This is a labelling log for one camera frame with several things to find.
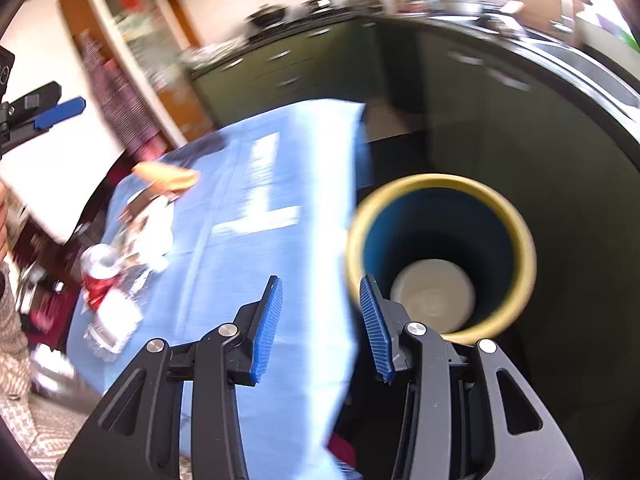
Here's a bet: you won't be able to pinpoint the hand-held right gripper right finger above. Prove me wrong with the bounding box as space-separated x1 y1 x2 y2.
359 274 584 480

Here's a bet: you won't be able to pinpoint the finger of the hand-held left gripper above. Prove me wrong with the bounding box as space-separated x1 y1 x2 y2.
0 98 87 155
9 81 63 112

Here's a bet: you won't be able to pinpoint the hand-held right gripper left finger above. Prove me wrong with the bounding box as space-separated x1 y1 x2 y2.
54 275 285 480

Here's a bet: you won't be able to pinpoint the blue bin with yellow rim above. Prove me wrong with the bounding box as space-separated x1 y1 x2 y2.
346 173 538 346

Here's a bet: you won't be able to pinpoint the red and white carton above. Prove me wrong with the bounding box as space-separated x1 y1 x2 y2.
120 191 168 226

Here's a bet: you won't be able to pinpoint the white tissue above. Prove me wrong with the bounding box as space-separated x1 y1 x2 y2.
135 202 173 272

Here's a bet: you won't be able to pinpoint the white trash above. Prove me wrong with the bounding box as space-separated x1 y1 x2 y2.
82 265 151 361

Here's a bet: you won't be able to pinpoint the red soda can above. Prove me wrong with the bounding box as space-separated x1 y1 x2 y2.
80 243 123 311

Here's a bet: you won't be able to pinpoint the person's left forearm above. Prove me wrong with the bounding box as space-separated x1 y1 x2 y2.
0 260 36 401

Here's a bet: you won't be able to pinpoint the checkered hanging cloth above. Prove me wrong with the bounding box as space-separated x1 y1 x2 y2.
80 30 168 158

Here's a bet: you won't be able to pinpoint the wooden display cabinet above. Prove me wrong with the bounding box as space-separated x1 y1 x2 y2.
60 0 216 148

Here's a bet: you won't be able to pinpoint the light blue tablecloth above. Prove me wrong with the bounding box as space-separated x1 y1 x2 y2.
65 99 373 480

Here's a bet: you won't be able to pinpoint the black wok with lid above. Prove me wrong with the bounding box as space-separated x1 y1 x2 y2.
247 4 291 28

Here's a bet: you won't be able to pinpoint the green kitchen cabinets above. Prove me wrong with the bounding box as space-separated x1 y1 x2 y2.
192 12 640 341

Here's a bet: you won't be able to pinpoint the steel sink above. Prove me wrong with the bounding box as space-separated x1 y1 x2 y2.
530 35 640 106

